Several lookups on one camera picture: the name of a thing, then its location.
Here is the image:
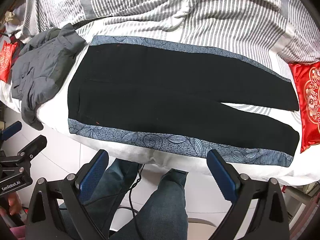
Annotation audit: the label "black trousers with blue trim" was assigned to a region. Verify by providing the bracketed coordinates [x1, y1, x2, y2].
[67, 35, 299, 167]

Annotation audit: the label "person left hand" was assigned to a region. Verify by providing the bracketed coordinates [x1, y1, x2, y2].
[1, 192, 22, 216]

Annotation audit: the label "small red cushion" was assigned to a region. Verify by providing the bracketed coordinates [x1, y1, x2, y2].
[0, 41, 18, 83]

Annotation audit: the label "white patterned mattress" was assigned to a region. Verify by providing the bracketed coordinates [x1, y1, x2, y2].
[35, 19, 319, 186]

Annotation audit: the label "person legs in jeans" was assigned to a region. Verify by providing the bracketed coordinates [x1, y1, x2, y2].
[84, 159, 188, 239]

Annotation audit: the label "red embroidered cushion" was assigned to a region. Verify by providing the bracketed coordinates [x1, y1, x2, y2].
[289, 62, 320, 152]

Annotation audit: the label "striped grey white duvet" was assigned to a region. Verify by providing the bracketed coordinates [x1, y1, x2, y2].
[4, 0, 319, 64]

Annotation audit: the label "black cable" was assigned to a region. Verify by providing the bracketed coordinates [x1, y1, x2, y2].
[115, 163, 146, 240]

